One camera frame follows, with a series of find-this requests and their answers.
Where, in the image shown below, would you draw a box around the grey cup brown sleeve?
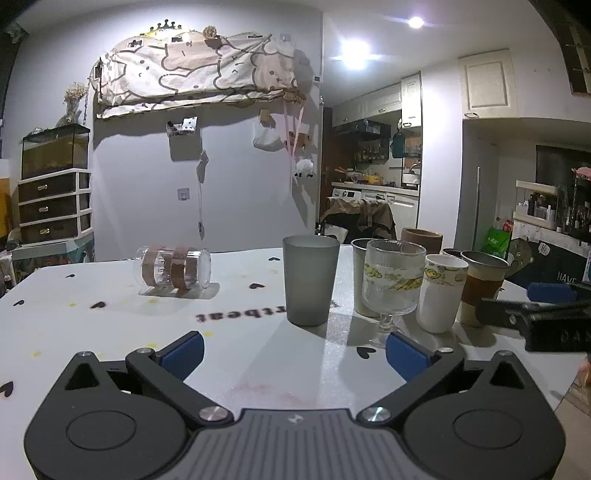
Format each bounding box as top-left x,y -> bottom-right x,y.
457,250 -> 510,328

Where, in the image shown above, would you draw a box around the chair with brown coat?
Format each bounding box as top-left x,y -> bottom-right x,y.
320,196 -> 397,243

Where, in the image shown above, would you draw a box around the shelf with bottles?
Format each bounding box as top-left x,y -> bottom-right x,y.
512,166 -> 591,236

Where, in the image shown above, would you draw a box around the white drawer unit dark drawers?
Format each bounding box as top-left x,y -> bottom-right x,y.
17,168 -> 93,245

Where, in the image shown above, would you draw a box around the white wall cabinet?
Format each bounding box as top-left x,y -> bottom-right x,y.
458,48 -> 518,121

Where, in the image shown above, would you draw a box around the clear wall organiser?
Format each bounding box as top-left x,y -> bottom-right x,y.
166,116 -> 199,137

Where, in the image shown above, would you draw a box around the white cup yellow print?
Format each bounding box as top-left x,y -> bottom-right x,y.
415,253 -> 470,334

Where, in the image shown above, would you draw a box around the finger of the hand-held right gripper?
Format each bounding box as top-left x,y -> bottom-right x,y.
527,282 -> 591,304
475,298 -> 591,329

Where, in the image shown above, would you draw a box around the grey frosted cup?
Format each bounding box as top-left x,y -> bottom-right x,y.
283,235 -> 341,328

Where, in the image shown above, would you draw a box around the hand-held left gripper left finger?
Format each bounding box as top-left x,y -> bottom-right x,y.
59,331 -> 234,424

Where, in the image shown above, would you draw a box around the ribbed glass goblet yellow print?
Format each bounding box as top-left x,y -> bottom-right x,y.
361,239 -> 427,350

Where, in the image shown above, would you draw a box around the white plastic bag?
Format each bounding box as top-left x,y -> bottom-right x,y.
252,121 -> 283,150

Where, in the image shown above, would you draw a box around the printed cartoon cloth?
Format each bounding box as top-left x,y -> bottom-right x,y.
90,28 -> 305,120

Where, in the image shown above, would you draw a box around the round ceiling light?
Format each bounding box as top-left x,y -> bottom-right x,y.
330,38 -> 382,71

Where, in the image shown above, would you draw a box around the dried flowers in vase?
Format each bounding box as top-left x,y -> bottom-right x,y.
56,82 -> 89,128

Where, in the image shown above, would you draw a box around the clear glass cup brown bands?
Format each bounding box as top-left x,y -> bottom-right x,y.
134,244 -> 213,292

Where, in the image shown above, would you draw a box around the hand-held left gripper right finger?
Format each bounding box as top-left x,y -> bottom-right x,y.
355,331 -> 532,424

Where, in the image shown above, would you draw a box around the brown ceramic cup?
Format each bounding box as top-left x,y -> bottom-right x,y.
400,227 -> 444,256

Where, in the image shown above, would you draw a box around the green shopping bag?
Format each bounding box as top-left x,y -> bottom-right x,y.
482,227 -> 512,260

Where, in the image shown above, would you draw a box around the glass fish tank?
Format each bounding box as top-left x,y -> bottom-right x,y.
20,123 -> 91,181

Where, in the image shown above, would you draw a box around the plain white tall cup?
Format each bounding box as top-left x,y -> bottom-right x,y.
351,238 -> 385,318

